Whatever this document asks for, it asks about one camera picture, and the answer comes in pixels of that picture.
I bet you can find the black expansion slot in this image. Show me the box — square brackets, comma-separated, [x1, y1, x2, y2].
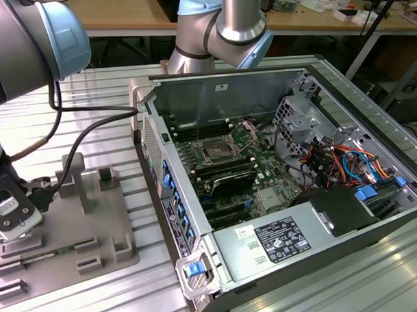
[208, 209, 255, 229]
[205, 199, 251, 216]

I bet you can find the black expansion card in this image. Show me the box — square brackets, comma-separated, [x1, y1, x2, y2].
[208, 170, 259, 200]

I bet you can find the grey parts rack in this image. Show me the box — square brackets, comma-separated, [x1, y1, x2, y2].
[0, 150, 142, 304]

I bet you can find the blue case latch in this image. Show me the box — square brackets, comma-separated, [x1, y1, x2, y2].
[184, 261, 204, 278]

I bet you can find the black plastic shroud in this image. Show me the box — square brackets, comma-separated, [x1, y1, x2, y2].
[291, 185, 382, 239]

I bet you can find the black box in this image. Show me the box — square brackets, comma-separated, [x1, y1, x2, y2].
[383, 83, 417, 123]

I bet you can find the silver disk bay cage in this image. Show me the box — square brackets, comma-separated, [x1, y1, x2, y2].
[270, 75, 336, 148]

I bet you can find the silver power supply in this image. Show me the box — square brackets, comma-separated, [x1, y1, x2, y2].
[210, 206, 337, 284]

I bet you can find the wooden desk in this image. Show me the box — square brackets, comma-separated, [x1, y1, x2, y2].
[261, 0, 417, 83]
[64, 0, 183, 40]

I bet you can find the blue disk carrier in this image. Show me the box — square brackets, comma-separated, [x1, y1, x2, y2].
[355, 185, 378, 202]

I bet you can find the black wire bundle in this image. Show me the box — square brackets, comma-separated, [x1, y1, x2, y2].
[296, 141, 336, 190]

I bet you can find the red orange wire bundle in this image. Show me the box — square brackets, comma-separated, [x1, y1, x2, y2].
[316, 143, 354, 160]

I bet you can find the blue wire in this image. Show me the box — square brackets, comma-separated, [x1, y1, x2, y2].
[341, 148, 380, 174]

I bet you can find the open PC case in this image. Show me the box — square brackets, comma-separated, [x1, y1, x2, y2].
[128, 60, 417, 312]

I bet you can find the black camera cable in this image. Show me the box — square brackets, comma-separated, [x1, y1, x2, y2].
[20, 76, 143, 213]

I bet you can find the small white box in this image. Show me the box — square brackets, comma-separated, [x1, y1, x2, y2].
[333, 7, 359, 23]

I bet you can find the CPU socket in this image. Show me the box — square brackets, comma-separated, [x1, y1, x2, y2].
[190, 136, 238, 168]

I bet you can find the silver chipset heat sink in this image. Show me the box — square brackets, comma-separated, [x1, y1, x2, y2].
[255, 187, 283, 210]

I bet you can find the beige sleeved cable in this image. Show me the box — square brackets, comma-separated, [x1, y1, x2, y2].
[5, 80, 64, 160]

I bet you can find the metal socket cover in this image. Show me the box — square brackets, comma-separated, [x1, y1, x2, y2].
[227, 119, 260, 153]

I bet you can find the green RAM stick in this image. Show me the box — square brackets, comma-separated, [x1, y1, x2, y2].
[21, 248, 78, 265]

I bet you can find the green motherboard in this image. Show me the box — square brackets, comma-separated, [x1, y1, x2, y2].
[169, 115, 301, 231]

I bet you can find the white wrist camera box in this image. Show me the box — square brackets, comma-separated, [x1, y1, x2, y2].
[0, 187, 45, 244]

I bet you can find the black RAM slot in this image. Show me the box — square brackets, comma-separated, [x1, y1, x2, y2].
[194, 155, 251, 171]
[197, 163, 257, 182]
[175, 125, 230, 142]
[172, 119, 229, 133]

